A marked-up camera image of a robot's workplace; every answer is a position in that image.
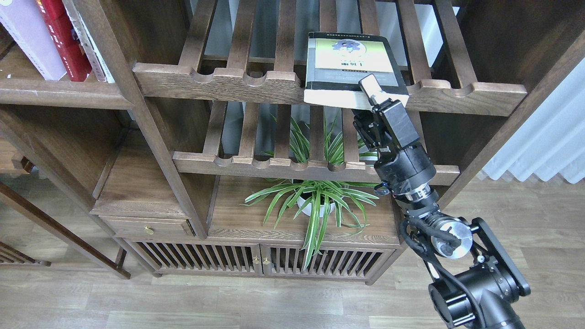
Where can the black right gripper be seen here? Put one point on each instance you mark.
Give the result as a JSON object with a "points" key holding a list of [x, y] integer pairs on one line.
{"points": [[406, 172]]}

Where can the black and yellow book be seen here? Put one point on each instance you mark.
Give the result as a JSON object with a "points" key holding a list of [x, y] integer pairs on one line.
{"points": [[336, 62]]}

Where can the red book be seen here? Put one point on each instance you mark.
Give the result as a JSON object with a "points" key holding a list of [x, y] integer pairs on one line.
{"points": [[61, 31]]}

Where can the white lavender book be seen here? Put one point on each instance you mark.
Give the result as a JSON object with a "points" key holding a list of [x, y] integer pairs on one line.
{"points": [[24, 22]]}

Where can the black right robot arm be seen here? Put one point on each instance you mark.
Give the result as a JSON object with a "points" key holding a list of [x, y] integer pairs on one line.
{"points": [[474, 279]]}

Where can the white curtain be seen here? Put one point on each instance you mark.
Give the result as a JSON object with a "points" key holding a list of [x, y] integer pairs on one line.
{"points": [[551, 141]]}

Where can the dark wooden bookshelf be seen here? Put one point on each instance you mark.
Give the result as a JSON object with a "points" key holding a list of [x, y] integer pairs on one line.
{"points": [[198, 118]]}

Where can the white upright book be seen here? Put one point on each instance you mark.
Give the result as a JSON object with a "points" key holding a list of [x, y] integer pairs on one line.
{"points": [[95, 58]]}

